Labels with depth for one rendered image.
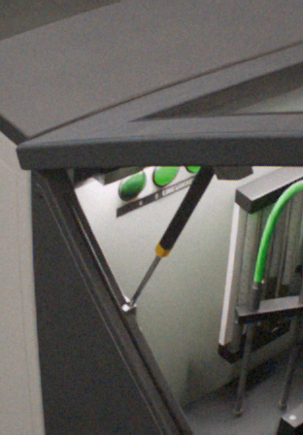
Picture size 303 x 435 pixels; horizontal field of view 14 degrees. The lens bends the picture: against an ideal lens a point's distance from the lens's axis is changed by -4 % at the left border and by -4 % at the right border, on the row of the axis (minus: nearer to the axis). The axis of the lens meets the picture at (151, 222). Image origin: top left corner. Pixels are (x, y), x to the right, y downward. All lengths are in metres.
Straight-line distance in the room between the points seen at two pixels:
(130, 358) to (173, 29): 0.57
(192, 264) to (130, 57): 0.35
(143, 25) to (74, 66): 0.18
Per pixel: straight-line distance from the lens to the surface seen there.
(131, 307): 1.63
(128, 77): 1.76
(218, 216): 1.91
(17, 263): 1.80
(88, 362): 1.73
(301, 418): 1.95
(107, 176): 1.65
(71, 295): 1.68
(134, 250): 1.82
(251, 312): 1.96
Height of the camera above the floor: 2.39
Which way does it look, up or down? 37 degrees down
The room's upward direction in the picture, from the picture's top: 3 degrees clockwise
